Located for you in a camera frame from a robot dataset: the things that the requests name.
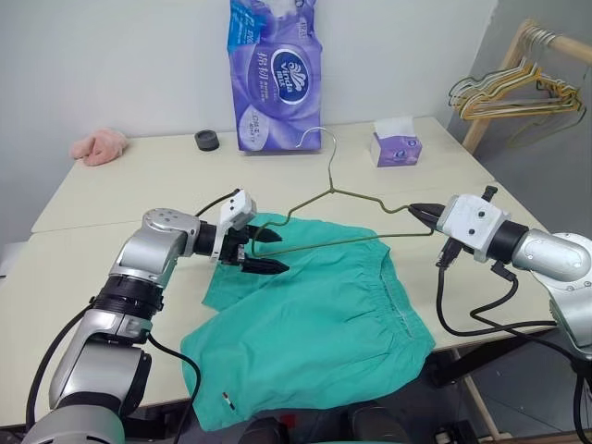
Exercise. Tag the small purple tissue box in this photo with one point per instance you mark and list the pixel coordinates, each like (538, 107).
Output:
(398, 150)

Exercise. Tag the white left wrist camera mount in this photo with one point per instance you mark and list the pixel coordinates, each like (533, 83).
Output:
(238, 208)

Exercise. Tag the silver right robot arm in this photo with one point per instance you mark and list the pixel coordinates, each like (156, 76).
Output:
(555, 254)

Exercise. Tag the wooden clothes rack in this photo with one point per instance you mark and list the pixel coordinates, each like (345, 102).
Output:
(481, 125)

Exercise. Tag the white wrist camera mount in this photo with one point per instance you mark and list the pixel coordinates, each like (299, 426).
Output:
(467, 217)
(238, 208)

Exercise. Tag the black table leg frame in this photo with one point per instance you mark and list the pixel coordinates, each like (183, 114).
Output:
(462, 370)

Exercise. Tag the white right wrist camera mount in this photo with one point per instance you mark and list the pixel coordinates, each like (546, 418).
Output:
(467, 217)

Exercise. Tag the dark rounded shape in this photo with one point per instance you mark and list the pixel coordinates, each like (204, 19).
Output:
(377, 425)
(268, 432)

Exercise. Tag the pink fluffy cloth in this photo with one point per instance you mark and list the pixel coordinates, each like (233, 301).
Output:
(99, 148)

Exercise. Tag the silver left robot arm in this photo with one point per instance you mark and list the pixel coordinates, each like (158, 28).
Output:
(148, 245)

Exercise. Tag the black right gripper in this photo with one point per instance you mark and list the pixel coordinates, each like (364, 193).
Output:
(436, 217)

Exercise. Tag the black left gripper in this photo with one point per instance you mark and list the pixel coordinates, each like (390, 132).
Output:
(233, 242)

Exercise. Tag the bunch of coloured hangers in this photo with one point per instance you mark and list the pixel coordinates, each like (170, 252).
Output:
(518, 110)

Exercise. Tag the green shorts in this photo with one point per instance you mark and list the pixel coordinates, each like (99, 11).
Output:
(300, 324)

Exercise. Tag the purple tissue multipack bag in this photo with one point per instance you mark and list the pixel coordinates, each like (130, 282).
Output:
(277, 78)

